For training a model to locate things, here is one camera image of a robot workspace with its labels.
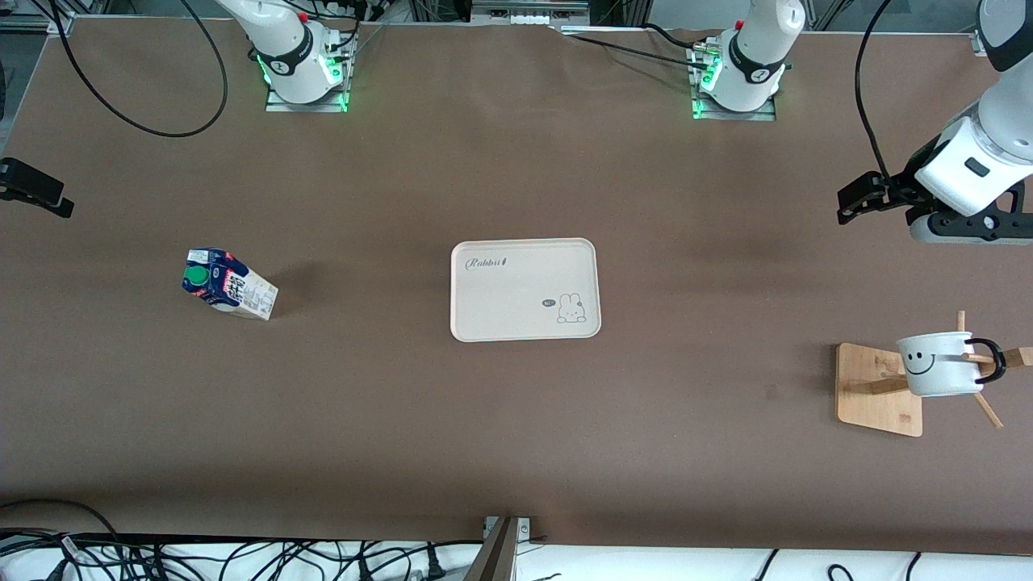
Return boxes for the aluminium mount post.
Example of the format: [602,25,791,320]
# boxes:
[464,515,533,581]

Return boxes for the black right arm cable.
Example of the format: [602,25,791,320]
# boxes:
[47,0,229,138]

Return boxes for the brown table cover sheet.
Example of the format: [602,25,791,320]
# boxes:
[0,16,1033,558]

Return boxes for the blue white milk carton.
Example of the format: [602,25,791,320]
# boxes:
[182,248,279,322]

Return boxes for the white smiley face cup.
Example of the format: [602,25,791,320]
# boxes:
[896,331,1008,398]

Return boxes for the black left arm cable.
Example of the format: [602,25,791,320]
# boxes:
[854,0,895,186]

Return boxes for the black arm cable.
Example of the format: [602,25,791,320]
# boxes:
[47,0,229,138]
[854,0,895,186]

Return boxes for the beige rabbit print tray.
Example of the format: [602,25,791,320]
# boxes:
[450,237,602,343]

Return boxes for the grey power strip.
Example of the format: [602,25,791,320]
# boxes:
[470,0,590,27]

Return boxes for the wooden mug tree stand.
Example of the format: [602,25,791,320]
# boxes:
[835,311,1033,438]

